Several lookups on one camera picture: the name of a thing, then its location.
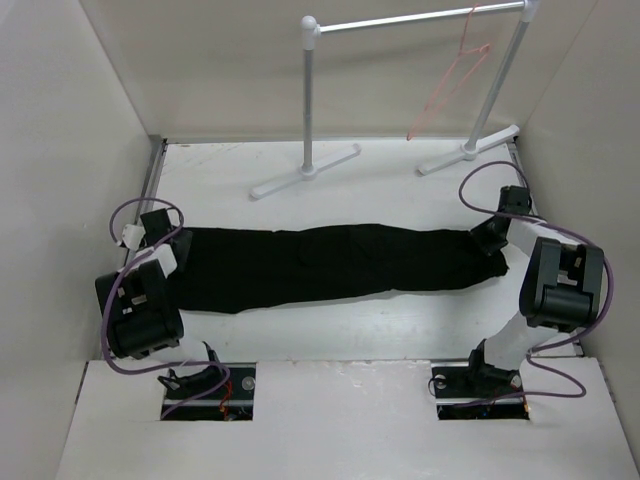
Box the white clothes rack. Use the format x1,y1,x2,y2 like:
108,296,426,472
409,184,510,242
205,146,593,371
249,1,540,200

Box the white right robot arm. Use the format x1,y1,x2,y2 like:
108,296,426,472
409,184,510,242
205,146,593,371
463,186,604,397

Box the black trousers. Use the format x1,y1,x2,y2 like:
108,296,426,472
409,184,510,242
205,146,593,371
168,224,508,314

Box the aluminium frame rail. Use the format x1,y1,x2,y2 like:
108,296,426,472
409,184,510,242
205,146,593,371
507,140,584,358
99,134,169,361

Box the pink wire hanger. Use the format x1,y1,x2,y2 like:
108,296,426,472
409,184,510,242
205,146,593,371
405,3,492,141

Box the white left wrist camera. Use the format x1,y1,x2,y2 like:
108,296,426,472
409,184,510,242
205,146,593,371
118,224,145,251

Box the right aluminium frame rail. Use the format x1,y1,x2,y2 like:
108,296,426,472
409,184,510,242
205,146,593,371
507,140,584,358

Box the left aluminium frame rail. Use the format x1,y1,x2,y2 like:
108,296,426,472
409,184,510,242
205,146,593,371
99,134,169,361

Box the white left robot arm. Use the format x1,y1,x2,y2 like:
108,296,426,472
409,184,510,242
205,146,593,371
94,206,193,376

